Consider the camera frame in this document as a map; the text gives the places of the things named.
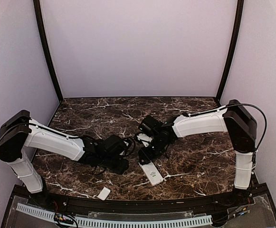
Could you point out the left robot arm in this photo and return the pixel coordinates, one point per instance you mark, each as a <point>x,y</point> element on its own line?
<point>22,131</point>

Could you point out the black front rail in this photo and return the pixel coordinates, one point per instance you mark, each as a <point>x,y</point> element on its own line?
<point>213,203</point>

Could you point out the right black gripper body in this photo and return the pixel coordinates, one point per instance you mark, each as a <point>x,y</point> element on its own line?
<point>157,149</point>

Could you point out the white slotted cable duct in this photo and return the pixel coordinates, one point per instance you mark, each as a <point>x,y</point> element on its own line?
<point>117,220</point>

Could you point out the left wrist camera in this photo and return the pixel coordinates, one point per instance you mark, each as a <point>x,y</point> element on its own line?
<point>130,146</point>

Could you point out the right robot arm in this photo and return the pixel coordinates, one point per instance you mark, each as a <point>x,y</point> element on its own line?
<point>232,118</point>

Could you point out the white battery cover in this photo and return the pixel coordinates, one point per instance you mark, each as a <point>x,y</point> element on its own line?
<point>104,193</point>

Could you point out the right black frame post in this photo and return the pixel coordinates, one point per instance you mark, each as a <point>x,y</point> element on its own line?
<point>231,51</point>

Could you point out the left black frame post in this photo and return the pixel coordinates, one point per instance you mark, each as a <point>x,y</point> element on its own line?
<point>46,51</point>

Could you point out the black frame post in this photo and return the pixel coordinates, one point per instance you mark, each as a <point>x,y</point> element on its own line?
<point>231,51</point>
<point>46,51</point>

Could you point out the white remote control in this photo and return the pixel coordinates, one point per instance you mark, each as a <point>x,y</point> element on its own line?
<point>152,173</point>

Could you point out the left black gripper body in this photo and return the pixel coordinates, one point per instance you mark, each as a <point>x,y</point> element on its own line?
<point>108,162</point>

